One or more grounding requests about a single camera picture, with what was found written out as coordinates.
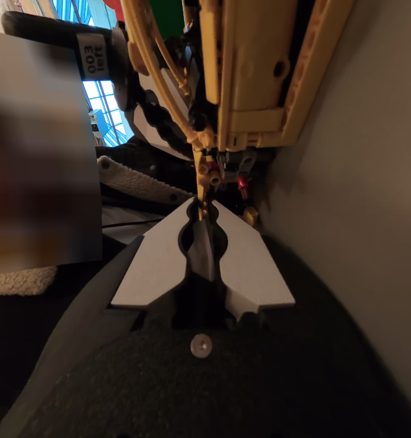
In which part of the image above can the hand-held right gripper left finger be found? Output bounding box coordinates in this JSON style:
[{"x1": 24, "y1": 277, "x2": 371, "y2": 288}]
[{"x1": 110, "y1": 197, "x2": 197, "y2": 310}]

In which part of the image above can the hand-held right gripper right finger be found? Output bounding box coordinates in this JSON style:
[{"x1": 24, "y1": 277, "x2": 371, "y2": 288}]
[{"x1": 211, "y1": 199, "x2": 296, "y2": 323}]

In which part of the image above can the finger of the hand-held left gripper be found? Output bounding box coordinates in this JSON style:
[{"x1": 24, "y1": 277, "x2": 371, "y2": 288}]
[
  {"x1": 138, "y1": 67, "x2": 200, "y2": 118},
  {"x1": 132, "y1": 104, "x2": 193, "y2": 161}
]

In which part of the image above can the yellow brick panel piece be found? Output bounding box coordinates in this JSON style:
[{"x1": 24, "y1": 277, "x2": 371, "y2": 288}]
[{"x1": 192, "y1": 148, "x2": 225, "y2": 222}]

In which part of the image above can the yellow brick car model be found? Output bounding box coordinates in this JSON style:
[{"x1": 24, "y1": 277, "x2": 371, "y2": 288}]
[{"x1": 120, "y1": 0, "x2": 357, "y2": 227}]

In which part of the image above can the grey desk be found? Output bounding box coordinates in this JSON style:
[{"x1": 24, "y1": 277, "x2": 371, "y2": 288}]
[{"x1": 257, "y1": 0, "x2": 411, "y2": 404}]

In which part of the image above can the glass skylight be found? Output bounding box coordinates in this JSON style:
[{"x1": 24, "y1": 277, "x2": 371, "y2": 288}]
[{"x1": 53, "y1": 0, "x2": 131, "y2": 148}]

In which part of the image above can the white shirt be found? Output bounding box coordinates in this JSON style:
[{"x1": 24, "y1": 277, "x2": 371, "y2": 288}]
[{"x1": 101, "y1": 205, "x2": 166, "y2": 244}]

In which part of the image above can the green plastic bin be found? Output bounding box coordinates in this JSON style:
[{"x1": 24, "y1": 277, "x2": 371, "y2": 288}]
[{"x1": 148, "y1": 0, "x2": 186, "y2": 40}]

